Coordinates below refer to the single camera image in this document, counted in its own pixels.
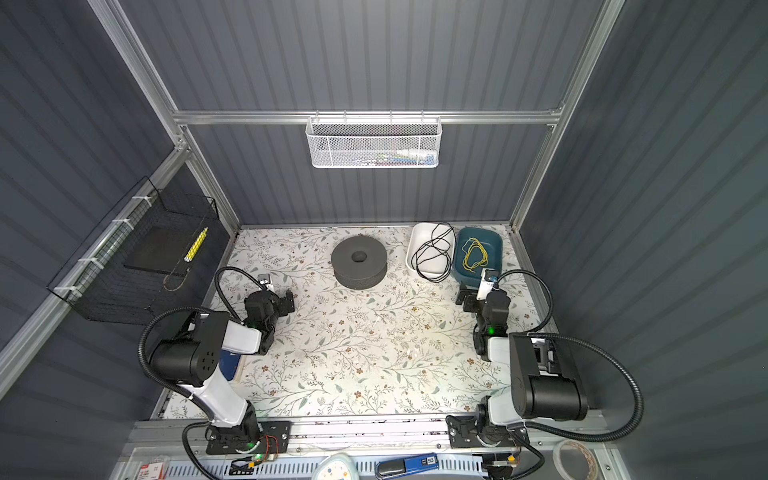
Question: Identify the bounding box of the black cable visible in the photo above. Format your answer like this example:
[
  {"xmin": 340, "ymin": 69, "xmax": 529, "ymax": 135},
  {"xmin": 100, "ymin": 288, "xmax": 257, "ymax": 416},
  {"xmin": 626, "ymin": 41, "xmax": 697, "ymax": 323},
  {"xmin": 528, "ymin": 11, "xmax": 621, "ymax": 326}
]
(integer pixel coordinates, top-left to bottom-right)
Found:
[{"xmin": 410, "ymin": 222, "xmax": 457, "ymax": 284}]

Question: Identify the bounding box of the grey perforated cable spool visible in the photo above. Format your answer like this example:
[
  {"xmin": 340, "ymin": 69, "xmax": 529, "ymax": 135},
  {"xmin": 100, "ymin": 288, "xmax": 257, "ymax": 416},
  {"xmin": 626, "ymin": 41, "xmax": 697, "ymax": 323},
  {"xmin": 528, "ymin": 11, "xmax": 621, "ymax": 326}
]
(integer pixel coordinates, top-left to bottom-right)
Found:
[{"xmin": 331, "ymin": 235, "xmax": 388, "ymax": 290}]

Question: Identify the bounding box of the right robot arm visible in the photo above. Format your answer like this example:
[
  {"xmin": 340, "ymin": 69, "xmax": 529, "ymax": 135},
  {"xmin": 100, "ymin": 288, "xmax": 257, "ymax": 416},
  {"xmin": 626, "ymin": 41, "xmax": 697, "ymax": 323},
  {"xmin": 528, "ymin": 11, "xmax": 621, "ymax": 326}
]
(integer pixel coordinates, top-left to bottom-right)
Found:
[{"xmin": 446, "ymin": 268, "xmax": 645, "ymax": 447}]

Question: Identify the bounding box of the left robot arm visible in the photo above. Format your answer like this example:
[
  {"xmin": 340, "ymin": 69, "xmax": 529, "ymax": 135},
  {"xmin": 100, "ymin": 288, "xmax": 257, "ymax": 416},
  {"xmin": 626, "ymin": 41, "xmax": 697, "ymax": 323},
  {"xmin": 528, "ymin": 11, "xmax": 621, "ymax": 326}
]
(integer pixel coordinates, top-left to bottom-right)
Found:
[{"xmin": 137, "ymin": 266, "xmax": 295, "ymax": 462}]

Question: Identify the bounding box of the teal plastic bin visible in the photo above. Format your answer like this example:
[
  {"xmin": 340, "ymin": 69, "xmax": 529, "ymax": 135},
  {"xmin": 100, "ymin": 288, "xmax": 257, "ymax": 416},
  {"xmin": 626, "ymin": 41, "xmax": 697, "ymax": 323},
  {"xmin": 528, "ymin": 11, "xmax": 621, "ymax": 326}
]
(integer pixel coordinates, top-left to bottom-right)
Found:
[{"xmin": 452, "ymin": 227, "xmax": 503, "ymax": 287}]

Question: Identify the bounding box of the white plastic bin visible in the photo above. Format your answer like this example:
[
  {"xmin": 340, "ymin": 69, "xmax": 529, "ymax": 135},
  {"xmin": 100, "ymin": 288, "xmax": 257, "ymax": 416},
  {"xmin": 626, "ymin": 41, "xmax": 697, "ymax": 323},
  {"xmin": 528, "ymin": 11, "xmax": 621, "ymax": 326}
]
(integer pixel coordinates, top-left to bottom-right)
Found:
[{"xmin": 405, "ymin": 222, "xmax": 456, "ymax": 283}]

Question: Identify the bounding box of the blue book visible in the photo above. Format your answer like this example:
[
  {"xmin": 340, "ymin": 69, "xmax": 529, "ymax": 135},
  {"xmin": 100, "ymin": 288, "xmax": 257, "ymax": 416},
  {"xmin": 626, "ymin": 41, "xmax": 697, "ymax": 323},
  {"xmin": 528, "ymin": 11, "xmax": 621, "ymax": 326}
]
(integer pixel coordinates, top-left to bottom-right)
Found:
[{"xmin": 219, "ymin": 350, "xmax": 241, "ymax": 381}]

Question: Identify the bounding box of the floral table mat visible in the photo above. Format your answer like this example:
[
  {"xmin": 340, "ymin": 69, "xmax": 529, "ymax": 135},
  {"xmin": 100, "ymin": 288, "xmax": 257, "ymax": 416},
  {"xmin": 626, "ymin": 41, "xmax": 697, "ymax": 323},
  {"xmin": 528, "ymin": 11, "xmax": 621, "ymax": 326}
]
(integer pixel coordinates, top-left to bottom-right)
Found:
[{"xmin": 210, "ymin": 226, "xmax": 509, "ymax": 417}]

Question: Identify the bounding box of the yellow marker pen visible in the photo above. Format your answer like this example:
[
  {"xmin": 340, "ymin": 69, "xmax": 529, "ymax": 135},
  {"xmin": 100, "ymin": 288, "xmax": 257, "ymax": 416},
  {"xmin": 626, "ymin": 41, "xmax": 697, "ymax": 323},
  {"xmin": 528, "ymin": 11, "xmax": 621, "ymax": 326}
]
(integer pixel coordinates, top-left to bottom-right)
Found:
[{"xmin": 183, "ymin": 227, "xmax": 209, "ymax": 263}]

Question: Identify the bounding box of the black flat pad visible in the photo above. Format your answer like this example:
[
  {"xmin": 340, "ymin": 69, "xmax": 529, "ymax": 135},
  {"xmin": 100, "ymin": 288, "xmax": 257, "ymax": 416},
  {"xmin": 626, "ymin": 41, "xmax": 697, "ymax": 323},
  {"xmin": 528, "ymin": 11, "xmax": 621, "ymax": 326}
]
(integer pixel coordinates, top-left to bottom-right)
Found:
[{"xmin": 123, "ymin": 227, "xmax": 195, "ymax": 276}]

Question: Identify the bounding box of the white round device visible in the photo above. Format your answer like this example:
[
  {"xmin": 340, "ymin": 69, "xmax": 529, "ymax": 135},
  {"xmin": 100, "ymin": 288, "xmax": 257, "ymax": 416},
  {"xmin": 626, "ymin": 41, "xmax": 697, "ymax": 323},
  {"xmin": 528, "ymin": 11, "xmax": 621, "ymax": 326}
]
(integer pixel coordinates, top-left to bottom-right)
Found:
[{"xmin": 311, "ymin": 453, "xmax": 360, "ymax": 480}]

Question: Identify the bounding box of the tape roll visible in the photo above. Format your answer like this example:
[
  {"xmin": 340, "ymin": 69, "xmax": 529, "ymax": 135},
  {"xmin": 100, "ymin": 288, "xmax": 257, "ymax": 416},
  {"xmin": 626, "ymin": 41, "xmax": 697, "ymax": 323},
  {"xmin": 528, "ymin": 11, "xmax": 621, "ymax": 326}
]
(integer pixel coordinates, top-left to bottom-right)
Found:
[{"xmin": 552, "ymin": 440, "xmax": 600, "ymax": 480}]

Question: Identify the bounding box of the blue utility tool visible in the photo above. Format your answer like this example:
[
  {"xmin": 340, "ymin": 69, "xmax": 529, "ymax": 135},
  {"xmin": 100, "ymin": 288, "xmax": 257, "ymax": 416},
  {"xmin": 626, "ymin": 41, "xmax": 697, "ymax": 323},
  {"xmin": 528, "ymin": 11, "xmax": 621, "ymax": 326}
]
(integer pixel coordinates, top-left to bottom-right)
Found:
[{"xmin": 374, "ymin": 453, "xmax": 439, "ymax": 480}]

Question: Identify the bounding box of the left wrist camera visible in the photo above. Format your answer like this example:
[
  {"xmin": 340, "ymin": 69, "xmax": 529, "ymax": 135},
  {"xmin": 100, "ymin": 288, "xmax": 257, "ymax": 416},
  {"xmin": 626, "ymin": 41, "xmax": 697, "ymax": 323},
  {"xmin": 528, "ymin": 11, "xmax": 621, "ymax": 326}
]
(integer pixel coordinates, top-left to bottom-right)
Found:
[{"xmin": 257, "ymin": 273, "xmax": 275, "ymax": 292}]

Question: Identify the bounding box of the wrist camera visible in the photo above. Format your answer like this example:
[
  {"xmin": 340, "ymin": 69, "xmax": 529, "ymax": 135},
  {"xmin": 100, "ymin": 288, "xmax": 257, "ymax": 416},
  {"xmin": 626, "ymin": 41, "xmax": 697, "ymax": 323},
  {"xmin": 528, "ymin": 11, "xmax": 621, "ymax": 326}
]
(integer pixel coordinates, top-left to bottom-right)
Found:
[
  {"xmin": 476, "ymin": 268, "xmax": 501, "ymax": 301},
  {"xmin": 257, "ymin": 273, "xmax": 275, "ymax": 292}
]

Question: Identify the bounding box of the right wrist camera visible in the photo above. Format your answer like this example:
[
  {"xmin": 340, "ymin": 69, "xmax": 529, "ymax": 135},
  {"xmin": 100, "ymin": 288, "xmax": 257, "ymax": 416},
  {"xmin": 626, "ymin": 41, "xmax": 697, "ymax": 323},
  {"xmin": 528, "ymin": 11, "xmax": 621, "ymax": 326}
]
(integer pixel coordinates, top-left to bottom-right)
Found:
[{"xmin": 476, "ymin": 268, "xmax": 501, "ymax": 301}]

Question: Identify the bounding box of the yellow cable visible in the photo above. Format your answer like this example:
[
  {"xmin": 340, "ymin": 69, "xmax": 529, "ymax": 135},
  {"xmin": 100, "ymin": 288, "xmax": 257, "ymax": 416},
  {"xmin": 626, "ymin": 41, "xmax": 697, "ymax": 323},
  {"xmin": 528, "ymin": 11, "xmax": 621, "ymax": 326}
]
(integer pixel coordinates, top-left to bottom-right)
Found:
[{"xmin": 461, "ymin": 237, "xmax": 490, "ymax": 272}]

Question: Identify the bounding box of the black wire wall basket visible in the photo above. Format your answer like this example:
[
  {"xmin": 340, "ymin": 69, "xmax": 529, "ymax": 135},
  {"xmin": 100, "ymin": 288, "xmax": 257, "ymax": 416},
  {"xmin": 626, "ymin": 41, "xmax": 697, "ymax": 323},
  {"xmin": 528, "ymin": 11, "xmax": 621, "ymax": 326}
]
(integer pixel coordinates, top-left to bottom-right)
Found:
[{"xmin": 48, "ymin": 180, "xmax": 227, "ymax": 325}]

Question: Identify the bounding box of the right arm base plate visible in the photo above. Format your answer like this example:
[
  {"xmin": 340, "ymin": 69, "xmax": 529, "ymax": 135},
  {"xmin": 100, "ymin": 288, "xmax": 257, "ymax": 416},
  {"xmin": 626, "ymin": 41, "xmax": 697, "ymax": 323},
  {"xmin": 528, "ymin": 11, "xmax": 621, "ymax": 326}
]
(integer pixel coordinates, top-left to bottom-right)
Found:
[{"xmin": 445, "ymin": 414, "xmax": 529, "ymax": 449}]

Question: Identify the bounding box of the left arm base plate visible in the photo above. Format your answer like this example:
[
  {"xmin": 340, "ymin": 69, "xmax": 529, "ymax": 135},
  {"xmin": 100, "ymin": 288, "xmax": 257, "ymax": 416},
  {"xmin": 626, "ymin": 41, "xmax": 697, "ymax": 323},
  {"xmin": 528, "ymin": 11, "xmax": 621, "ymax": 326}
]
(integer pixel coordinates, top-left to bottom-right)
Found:
[{"xmin": 205, "ymin": 421, "xmax": 291, "ymax": 455}]

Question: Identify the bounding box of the white wire wall basket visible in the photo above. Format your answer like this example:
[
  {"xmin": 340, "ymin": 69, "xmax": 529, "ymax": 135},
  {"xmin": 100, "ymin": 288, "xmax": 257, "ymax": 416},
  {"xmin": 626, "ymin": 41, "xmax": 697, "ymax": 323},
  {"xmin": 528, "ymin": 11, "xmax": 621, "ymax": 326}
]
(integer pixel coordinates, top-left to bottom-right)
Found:
[{"xmin": 305, "ymin": 116, "xmax": 443, "ymax": 169}]

